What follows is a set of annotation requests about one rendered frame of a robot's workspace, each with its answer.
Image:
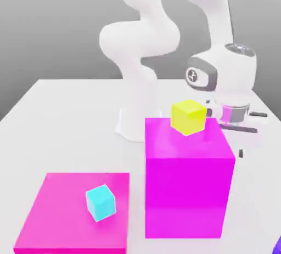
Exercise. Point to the small cyan cube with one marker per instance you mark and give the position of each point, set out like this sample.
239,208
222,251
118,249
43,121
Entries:
101,203

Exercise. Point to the large purple box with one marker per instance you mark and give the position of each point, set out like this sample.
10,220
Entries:
278,247

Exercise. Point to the small yellow cube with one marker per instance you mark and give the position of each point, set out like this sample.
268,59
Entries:
188,117

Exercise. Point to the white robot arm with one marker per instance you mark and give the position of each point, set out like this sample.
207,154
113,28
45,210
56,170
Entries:
140,38

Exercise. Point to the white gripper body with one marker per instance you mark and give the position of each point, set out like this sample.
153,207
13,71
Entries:
239,135

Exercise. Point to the large pink box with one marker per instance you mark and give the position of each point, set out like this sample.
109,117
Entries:
61,214

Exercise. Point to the large magenta box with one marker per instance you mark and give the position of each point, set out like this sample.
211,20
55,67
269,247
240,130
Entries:
188,183

